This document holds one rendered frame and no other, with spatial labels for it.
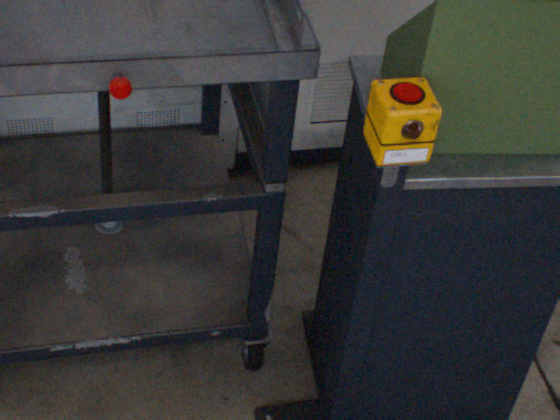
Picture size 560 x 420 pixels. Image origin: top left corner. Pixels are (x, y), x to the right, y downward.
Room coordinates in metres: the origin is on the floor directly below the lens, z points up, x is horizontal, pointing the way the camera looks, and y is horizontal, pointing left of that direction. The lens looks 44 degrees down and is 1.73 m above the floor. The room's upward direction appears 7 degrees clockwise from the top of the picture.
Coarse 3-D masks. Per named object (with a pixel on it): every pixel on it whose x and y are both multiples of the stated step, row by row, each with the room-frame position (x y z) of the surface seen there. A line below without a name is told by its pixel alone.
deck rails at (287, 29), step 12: (264, 0) 1.42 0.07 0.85; (276, 0) 1.42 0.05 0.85; (288, 0) 1.38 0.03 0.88; (300, 0) 1.33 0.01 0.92; (264, 12) 1.39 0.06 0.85; (276, 12) 1.39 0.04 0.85; (288, 12) 1.37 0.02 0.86; (300, 12) 1.31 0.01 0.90; (276, 24) 1.35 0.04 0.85; (288, 24) 1.36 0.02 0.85; (300, 24) 1.30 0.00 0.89; (276, 36) 1.32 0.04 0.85; (288, 36) 1.32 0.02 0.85; (300, 36) 1.30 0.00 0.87; (288, 48) 1.29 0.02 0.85; (300, 48) 1.30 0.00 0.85
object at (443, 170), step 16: (352, 64) 1.42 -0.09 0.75; (368, 64) 1.42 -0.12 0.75; (368, 80) 1.38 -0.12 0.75; (368, 96) 1.33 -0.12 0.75; (432, 160) 1.19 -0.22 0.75; (448, 160) 1.19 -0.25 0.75; (464, 160) 1.20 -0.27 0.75; (480, 160) 1.20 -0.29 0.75; (496, 160) 1.21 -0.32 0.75; (512, 160) 1.21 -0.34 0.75; (528, 160) 1.22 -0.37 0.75; (544, 160) 1.22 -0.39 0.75; (416, 176) 1.15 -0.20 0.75; (432, 176) 1.15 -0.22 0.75; (448, 176) 1.16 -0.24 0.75; (464, 176) 1.16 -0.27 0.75; (480, 176) 1.17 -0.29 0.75; (496, 176) 1.17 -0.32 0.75; (512, 176) 1.18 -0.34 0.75; (528, 176) 1.18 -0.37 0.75; (544, 176) 1.18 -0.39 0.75
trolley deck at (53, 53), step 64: (0, 0) 1.33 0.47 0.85; (64, 0) 1.35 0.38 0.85; (128, 0) 1.38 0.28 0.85; (192, 0) 1.40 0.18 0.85; (256, 0) 1.42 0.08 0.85; (0, 64) 1.17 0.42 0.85; (64, 64) 1.19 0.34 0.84; (128, 64) 1.22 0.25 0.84; (192, 64) 1.25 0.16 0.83; (256, 64) 1.28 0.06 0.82
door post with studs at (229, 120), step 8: (224, 88) 1.96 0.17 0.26; (224, 96) 1.96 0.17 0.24; (224, 104) 1.96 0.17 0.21; (232, 104) 1.96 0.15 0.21; (224, 112) 1.96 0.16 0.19; (232, 112) 1.96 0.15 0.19; (224, 120) 1.96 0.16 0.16; (232, 120) 1.96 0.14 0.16; (224, 128) 1.96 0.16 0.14; (232, 128) 1.96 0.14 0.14; (224, 136) 1.96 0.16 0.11; (232, 136) 1.96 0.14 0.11; (224, 144) 1.96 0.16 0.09; (232, 144) 1.96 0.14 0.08; (224, 152) 1.96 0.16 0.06; (232, 152) 1.97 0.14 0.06; (224, 160) 1.96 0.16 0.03; (232, 160) 1.97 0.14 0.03; (232, 168) 1.97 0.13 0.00
